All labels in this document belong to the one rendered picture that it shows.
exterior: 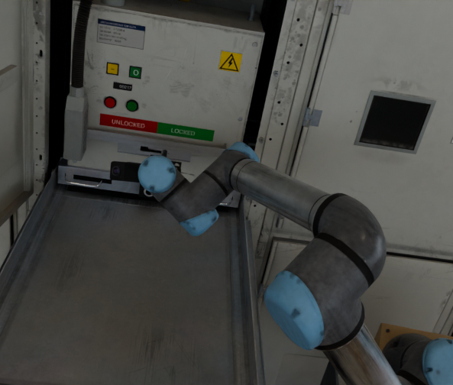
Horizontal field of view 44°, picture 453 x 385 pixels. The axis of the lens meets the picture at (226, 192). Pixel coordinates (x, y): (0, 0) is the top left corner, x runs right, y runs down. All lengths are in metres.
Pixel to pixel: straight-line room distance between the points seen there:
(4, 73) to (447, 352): 1.15
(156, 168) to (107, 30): 0.51
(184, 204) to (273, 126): 0.48
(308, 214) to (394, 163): 0.70
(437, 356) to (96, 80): 1.06
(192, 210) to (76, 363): 0.38
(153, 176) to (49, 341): 0.41
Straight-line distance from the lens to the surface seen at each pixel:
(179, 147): 1.58
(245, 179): 1.12
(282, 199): 1.04
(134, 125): 1.60
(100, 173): 1.68
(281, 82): 1.51
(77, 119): 1.50
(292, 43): 1.48
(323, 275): 0.86
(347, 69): 1.50
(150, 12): 1.51
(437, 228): 1.81
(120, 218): 1.62
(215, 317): 1.34
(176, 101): 1.57
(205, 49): 1.51
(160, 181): 1.14
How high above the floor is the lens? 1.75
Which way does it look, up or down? 30 degrees down
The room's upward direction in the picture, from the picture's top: 11 degrees clockwise
